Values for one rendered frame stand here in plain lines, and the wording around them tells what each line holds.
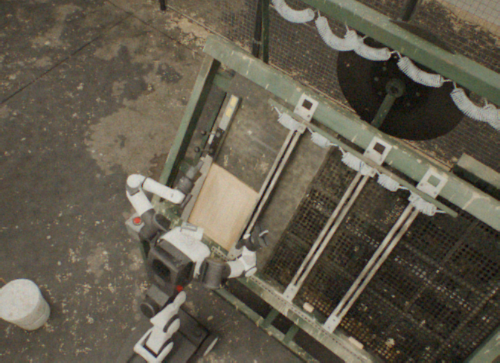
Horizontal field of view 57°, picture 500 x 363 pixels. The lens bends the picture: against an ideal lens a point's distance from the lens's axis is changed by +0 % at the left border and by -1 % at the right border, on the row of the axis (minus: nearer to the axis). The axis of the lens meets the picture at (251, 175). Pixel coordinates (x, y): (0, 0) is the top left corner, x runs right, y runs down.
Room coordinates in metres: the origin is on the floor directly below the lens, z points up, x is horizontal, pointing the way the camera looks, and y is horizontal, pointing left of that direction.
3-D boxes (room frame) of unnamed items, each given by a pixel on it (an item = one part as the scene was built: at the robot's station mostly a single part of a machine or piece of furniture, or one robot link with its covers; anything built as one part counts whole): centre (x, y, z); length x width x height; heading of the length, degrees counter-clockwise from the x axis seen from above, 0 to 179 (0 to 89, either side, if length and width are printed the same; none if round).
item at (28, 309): (0.85, 1.53, 0.24); 0.32 x 0.30 x 0.47; 61
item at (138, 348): (0.69, 0.50, 0.28); 0.21 x 0.20 x 0.13; 150
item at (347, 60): (1.96, -0.74, 1.85); 0.80 x 0.06 x 0.80; 60
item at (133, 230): (1.32, 0.70, 0.84); 0.12 x 0.12 x 0.18; 60
